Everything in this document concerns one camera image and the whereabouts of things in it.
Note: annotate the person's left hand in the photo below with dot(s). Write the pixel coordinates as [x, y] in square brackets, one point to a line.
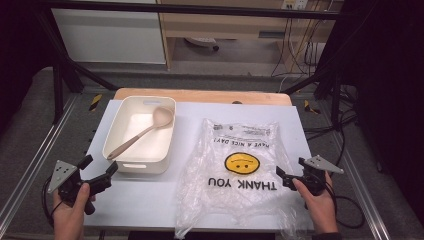
[68, 221]

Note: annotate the grey chair base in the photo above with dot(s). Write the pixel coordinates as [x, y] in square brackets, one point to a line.
[200, 41]

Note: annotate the light wooden desk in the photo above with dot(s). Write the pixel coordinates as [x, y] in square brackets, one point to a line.
[216, 28]

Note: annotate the clear printed plastic bag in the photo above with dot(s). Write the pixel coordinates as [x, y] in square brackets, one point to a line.
[233, 196]

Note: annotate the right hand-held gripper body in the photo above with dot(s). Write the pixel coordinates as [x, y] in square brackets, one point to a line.
[315, 180]

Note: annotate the beige wooden spoon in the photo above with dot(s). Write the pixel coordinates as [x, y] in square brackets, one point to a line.
[161, 117]

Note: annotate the black metal crossbar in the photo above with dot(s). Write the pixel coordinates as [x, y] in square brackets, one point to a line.
[200, 9]

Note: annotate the yellow black tape marker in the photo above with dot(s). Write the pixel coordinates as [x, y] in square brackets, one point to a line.
[95, 101]
[311, 107]

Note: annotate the black metal stand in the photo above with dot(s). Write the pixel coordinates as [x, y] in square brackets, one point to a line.
[57, 90]
[335, 96]

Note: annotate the white plastic bin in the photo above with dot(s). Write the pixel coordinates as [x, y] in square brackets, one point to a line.
[140, 165]

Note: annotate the white cabinet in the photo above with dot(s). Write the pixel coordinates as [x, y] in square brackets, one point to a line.
[106, 36]

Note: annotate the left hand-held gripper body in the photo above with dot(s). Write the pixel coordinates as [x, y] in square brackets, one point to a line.
[63, 173]

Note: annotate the black curtain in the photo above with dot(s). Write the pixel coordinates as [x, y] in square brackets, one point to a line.
[20, 50]
[390, 83]

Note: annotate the wooden board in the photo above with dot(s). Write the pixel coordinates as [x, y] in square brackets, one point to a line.
[200, 96]

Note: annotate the person's right hand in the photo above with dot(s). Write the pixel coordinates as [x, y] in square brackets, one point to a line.
[321, 213]

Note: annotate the white wall socket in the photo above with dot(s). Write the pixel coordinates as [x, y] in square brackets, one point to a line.
[295, 4]

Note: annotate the aluminium rail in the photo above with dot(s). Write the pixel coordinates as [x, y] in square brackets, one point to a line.
[33, 160]
[366, 200]

